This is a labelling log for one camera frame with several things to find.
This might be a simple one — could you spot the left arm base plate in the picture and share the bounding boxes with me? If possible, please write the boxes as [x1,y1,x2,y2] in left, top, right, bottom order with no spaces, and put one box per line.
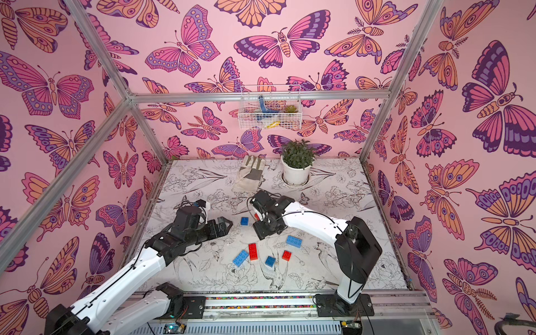
[156,296,207,320]

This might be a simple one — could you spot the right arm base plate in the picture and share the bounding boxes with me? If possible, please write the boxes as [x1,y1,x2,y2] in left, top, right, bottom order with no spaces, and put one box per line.
[313,294,375,317]

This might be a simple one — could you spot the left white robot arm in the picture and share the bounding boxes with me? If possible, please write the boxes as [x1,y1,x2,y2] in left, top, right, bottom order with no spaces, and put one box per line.
[44,205,233,334]

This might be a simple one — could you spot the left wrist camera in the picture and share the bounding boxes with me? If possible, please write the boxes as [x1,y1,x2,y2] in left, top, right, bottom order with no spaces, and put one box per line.
[195,199,211,213]

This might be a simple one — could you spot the small blue lego near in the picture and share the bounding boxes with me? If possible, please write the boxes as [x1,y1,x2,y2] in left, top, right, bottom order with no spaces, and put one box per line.
[265,256,276,267]

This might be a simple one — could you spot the aluminium front rail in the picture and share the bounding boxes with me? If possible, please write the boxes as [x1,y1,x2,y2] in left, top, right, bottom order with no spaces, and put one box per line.
[89,290,432,323]

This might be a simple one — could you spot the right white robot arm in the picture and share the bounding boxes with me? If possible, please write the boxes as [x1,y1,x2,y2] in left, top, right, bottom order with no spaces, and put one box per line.
[248,189,382,307]

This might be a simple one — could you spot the white wire basket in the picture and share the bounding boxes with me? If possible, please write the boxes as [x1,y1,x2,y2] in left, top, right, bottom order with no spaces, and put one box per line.
[236,85,303,131]

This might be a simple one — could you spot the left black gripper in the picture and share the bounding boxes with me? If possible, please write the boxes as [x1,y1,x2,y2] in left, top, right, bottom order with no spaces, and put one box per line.
[185,216,234,248]

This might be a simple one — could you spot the potted green plant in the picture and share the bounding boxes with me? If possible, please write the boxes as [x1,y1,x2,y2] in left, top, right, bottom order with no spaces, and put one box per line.
[281,140,315,186]

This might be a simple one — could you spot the blue toy in basket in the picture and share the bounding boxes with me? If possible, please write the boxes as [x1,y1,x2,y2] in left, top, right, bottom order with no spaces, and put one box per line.
[256,96,279,121]

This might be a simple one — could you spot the blue long lego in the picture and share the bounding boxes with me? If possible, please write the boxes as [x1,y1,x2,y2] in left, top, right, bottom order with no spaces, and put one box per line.
[233,250,249,267]
[286,235,303,248]

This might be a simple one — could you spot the small red lego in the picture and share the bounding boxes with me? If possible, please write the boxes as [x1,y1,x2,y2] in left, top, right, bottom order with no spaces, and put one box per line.
[282,251,292,262]

